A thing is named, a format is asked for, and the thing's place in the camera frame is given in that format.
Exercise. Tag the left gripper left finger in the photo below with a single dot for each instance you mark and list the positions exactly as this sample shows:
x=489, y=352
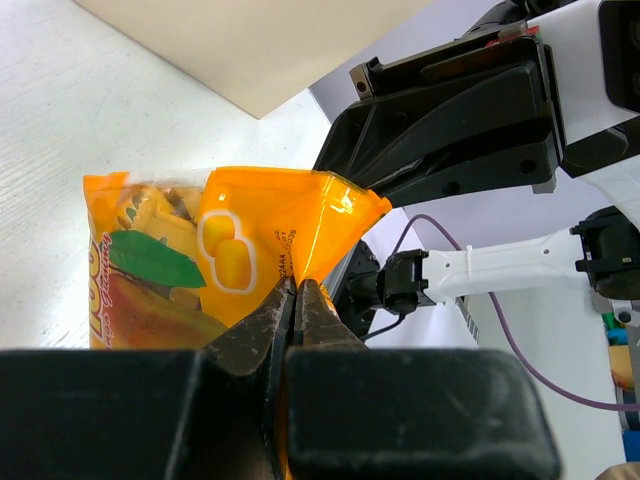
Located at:
x=246, y=347

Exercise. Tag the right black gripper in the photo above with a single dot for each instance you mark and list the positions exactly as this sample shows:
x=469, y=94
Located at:
x=472, y=116

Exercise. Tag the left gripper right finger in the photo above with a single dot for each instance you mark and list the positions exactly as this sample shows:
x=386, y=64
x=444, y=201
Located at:
x=317, y=328

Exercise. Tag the orange mango gummy packet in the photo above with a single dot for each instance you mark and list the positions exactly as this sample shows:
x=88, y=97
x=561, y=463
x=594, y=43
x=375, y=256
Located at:
x=175, y=261

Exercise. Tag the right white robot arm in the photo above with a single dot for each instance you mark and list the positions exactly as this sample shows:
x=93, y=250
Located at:
x=600, y=253

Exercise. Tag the brown paper bag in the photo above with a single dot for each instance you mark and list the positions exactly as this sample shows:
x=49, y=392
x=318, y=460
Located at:
x=257, y=54

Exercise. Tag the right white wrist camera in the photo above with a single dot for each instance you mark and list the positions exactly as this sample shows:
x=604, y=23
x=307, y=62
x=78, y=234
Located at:
x=595, y=53

